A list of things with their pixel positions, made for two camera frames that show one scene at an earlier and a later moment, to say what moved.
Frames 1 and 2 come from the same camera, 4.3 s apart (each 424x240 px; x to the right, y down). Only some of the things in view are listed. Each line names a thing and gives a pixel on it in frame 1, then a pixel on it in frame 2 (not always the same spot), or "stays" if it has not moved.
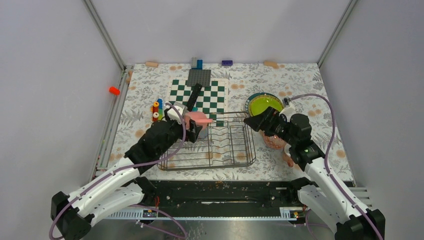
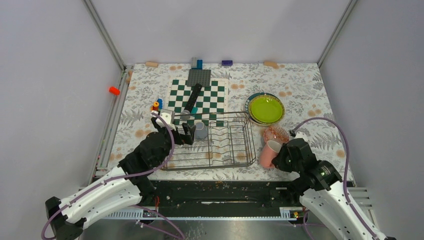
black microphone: [194, 97] stays
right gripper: [261, 122] -> [278, 161]
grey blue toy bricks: [196, 64] stays
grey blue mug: [203, 134] stays
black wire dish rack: [227, 141] stays
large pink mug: [199, 118] -> [270, 150]
